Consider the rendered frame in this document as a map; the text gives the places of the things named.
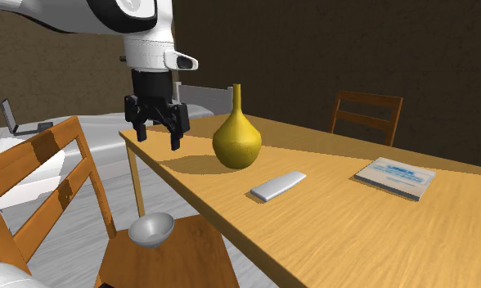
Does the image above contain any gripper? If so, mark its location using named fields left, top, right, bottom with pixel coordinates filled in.
left=124, top=69, right=191, bottom=151

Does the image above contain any white bed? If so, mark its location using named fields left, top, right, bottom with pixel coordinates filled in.
left=0, top=81, right=234, bottom=211

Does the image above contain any yellow long-necked vase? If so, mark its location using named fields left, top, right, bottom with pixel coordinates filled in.
left=212, top=83, right=263, bottom=170

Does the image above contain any grey bowl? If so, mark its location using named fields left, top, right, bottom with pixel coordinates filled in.
left=128, top=211, right=176, bottom=249

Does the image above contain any grey flat remote control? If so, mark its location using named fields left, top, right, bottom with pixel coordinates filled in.
left=249, top=170, right=308, bottom=203

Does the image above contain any orange-brown wooden chair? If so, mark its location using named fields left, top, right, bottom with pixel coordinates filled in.
left=0, top=116, right=241, bottom=288

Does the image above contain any dark brown wooden chair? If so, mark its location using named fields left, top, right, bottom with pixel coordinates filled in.
left=328, top=90, right=404, bottom=147

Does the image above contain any light wooden table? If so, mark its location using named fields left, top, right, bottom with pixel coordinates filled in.
left=119, top=113, right=481, bottom=288

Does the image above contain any pale blue and white book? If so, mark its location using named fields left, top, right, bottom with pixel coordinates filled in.
left=353, top=156, right=437, bottom=201

